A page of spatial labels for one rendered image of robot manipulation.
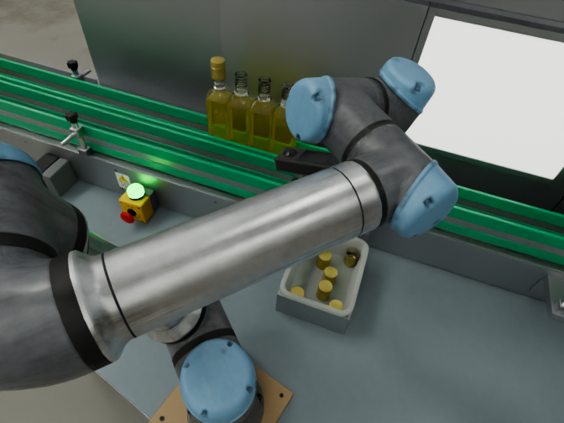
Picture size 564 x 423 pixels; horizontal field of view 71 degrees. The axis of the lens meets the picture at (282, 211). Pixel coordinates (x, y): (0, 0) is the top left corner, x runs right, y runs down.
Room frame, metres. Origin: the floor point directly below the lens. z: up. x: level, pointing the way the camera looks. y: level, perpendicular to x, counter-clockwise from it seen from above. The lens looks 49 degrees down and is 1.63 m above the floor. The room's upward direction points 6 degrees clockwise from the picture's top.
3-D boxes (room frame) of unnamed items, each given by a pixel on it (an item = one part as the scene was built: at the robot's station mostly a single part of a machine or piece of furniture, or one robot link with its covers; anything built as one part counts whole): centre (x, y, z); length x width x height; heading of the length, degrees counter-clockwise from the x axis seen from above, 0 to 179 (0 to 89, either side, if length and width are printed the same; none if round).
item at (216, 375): (0.21, 0.08, 0.94); 0.13 x 0.12 x 0.14; 33
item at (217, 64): (0.84, 0.18, 1.14); 0.04 x 0.04 x 0.04
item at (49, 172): (0.77, 0.67, 0.79); 0.08 x 0.08 x 0.08; 75
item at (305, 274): (0.53, -0.12, 0.80); 0.22 x 0.17 x 0.09; 165
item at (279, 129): (0.80, 0.01, 0.99); 0.06 x 0.06 x 0.21; 74
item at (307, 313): (0.55, -0.13, 0.79); 0.27 x 0.17 x 0.08; 165
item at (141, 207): (0.70, 0.40, 0.79); 0.07 x 0.07 x 0.07; 75
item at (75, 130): (0.76, 0.56, 0.94); 0.07 x 0.04 x 0.13; 165
